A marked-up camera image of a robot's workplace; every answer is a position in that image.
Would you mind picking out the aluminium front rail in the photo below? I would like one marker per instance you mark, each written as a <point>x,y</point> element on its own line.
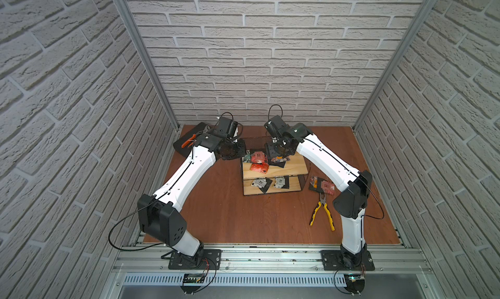
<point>279,258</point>

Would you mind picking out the white black tea bag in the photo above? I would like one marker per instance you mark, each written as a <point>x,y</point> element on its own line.
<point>263,184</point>
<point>282,182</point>

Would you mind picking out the black tool tray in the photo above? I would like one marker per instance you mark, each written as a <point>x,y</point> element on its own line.
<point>201,127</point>

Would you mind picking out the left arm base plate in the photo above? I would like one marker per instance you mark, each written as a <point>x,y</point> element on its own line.
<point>204,259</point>

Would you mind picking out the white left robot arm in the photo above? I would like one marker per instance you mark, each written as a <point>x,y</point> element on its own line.
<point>160,214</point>

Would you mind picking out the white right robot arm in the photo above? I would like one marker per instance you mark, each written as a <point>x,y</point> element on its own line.
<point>354,185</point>

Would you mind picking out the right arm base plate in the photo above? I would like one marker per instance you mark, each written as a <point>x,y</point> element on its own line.
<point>334,260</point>

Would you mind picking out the black wire mesh wooden shelf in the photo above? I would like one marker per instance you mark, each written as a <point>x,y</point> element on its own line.
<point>297,169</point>

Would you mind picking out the right controller board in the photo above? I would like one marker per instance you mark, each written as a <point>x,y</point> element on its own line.
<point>355,283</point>

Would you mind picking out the white black tea bag right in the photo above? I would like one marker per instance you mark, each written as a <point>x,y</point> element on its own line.
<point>282,182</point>

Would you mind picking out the green floral tea bag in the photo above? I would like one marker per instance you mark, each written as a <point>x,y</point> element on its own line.
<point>247,157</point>

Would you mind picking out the left controller board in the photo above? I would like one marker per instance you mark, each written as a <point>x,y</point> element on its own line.
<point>191,283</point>

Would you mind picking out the aluminium corner post left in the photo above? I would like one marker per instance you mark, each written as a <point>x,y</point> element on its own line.
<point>136,38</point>

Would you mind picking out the white black tea bag left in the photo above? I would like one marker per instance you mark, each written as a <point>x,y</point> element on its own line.
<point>263,184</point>

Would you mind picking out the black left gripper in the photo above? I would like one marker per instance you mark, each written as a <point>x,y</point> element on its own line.
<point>233,150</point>

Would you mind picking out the aluminium corner post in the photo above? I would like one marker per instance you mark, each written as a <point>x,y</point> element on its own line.
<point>136,38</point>
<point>409,36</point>

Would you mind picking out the orange handled cutter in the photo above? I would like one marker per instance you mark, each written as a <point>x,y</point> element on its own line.
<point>190,141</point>

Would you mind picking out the controller board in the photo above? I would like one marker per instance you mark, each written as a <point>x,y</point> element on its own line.
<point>191,283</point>
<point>355,283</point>

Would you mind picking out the aluminium corner post right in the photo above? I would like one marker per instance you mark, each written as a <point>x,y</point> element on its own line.
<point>409,36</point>

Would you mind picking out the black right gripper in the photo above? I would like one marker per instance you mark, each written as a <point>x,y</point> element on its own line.
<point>269,150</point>

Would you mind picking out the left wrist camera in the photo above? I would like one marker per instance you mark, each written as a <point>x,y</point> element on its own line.
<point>225,128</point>

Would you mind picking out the red tea bag front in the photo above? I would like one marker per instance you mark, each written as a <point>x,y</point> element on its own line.
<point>261,168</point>

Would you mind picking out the red tea bag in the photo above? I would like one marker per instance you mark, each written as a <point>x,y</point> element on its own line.
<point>259,157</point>
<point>261,168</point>

